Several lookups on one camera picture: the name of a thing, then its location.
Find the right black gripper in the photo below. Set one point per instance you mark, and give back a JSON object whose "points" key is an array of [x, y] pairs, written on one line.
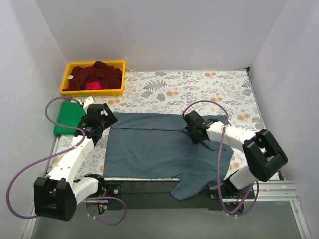
{"points": [[189, 120]]}

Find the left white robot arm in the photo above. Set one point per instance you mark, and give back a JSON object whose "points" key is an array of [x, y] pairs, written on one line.
{"points": [[57, 194]]}

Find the pink t shirt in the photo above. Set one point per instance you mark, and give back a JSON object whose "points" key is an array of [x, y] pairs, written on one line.
{"points": [[95, 85]]}

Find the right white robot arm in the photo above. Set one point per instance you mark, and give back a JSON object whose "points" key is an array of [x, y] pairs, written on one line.
{"points": [[263, 154]]}

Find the dark red t shirt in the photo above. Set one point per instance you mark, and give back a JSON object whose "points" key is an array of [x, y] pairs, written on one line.
{"points": [[108, 77]]}

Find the floral table mat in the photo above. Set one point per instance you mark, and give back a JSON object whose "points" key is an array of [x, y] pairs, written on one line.
{"points": [[171, 92]]}

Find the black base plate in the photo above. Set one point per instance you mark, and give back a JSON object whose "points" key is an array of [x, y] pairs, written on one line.
{"points": [[157, 195]]}

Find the blue-grey t shirt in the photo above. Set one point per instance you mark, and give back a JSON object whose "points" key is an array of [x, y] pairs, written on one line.
{"points": [[154, 146]]}

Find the folded green t shirt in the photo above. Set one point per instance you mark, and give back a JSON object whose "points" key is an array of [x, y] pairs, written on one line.
{"points": [[70, 115]]}

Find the yellow plastic bin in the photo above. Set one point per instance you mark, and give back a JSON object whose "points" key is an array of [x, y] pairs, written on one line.
{"points": [[120, 64]]}

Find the aluminium frame rail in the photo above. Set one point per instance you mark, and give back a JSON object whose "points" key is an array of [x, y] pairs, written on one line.
{"points": [[277, 190]]}

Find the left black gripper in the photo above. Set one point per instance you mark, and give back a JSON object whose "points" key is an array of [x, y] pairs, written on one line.
{"points": [[107, 115]]}

